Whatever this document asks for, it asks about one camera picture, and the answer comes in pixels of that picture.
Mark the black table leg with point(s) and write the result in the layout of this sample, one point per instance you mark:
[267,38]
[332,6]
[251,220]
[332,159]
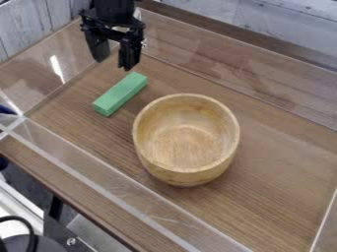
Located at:
[55,208]

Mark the metal plate with screw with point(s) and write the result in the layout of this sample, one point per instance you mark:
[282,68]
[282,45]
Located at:
[63,236]

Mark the green rectangular block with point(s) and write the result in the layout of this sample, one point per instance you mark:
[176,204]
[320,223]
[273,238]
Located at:
[118,95]

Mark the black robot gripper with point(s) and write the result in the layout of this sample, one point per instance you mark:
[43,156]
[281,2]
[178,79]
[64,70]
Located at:
[108,20]

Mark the brown wooden bowl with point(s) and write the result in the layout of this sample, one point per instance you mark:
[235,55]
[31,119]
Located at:
[186,137]

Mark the clear acrylic front wall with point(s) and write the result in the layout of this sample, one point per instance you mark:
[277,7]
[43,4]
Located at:
[130,211]

